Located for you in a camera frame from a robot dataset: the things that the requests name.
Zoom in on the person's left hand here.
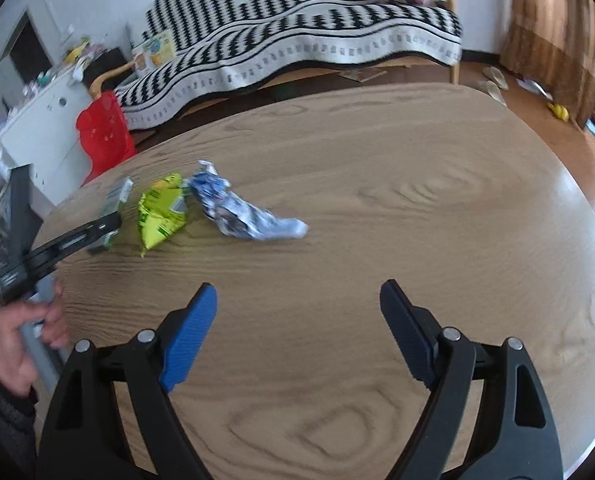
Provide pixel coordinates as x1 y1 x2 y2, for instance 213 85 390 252
0 280 71 398

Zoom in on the wooden oval table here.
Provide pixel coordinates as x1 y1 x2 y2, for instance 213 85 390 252
30 82 595 480

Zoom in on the black white striped sofa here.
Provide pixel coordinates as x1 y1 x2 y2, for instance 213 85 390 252
115 0 464 131

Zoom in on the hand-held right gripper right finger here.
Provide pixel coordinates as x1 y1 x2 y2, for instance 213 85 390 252
379 279 563 480

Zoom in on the white paper sheet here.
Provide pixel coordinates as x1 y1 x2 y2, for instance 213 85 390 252
516 77 553 101

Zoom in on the black upright board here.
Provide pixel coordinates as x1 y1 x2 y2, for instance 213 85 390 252
5 165 33 261

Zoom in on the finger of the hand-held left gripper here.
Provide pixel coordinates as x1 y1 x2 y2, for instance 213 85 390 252
25 212 124 267

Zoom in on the brown curtain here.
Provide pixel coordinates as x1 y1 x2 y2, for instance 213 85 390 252
500 0 595 121

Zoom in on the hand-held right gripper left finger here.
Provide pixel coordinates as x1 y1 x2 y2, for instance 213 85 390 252
35 282 218 480

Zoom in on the red plastic stool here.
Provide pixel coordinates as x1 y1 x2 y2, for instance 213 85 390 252
76 91 137 188

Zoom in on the colourful picture book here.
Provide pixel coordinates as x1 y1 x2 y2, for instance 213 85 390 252
132 30 176 72

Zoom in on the white cabinet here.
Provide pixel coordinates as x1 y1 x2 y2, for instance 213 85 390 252
0 75 96 206

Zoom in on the green yellow wrapper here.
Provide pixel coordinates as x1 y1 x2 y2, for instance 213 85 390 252
136 173 188 259

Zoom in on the flat cardboard piece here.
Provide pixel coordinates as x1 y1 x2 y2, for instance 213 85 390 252
338 67 385 83

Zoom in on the blue white crumpled wrapper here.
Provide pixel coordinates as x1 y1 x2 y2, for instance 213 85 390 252
188 160 309 242

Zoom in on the person's left forearm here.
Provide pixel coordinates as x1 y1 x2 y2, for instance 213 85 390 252
0 365 41 480

